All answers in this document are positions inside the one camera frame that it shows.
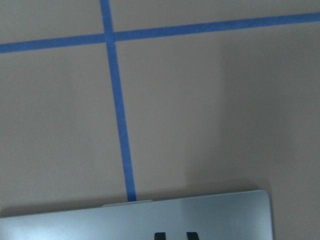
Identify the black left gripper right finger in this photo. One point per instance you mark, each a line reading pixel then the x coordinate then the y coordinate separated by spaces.
pixel 192 236

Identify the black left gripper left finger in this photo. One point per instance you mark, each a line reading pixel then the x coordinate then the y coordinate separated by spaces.
pixel 160 236

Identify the silver closed laptop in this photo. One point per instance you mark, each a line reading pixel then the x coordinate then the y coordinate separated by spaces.
pixel 245 215

